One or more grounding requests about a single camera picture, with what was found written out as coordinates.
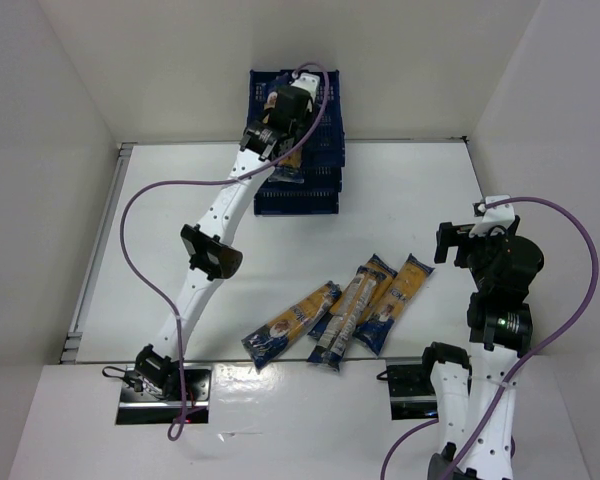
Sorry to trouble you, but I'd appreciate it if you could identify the purple cable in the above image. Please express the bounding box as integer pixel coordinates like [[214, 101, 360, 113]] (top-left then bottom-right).
[[379, 196, 599, 480], [119, 61, 331, 444]]

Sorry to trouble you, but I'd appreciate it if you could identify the blue stacked crate shelf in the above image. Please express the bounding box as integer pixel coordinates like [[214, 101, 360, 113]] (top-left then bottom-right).
[[254, 70, 345, 216]]

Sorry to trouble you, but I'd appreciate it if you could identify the spaghetti bag in crate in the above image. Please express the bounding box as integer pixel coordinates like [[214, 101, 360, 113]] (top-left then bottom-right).
[[261, 72, 290, 123]]

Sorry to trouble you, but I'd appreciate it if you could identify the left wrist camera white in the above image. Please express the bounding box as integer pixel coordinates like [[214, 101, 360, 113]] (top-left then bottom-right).
[[291, 72, 321, 104]]

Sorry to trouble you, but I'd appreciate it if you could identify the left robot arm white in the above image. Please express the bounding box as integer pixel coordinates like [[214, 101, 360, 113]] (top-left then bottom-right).
[[135, 76, 324, 400]]

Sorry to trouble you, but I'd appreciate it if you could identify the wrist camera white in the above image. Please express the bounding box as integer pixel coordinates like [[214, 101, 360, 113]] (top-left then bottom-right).
[[291, 72, 321, 104], [470, 195, 515, 237]]

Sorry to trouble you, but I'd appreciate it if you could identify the spaghetti bag under grey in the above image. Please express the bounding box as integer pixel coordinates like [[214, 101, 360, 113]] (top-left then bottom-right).
[[308, 254, 397, 340]]

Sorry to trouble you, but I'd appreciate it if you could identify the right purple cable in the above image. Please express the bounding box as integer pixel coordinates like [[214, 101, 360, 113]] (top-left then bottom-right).
[[379, 196, 599, 480]]

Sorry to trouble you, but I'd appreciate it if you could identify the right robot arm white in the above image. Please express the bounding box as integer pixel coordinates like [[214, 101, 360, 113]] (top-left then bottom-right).
[[422, 222, 544, 479]]

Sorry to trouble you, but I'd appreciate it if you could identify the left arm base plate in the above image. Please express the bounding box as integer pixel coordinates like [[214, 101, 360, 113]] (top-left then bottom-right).
[[103, 364, 212, 426]]

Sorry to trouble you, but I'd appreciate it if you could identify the grey label spaghetti bag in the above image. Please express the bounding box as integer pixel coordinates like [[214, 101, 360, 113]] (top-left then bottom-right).
[[307, 266, 386, 371]]

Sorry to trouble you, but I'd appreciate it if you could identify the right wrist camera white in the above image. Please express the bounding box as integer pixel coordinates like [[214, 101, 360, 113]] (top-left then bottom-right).
[[470, 195, 515, 237]]

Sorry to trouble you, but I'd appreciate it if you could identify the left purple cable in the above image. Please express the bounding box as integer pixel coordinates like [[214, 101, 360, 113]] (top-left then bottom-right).
[[119, 61, 331, 444]]

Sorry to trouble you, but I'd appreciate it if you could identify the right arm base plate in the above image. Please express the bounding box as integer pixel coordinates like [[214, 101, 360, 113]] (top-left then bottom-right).
[[376, 363, 438, 421]]

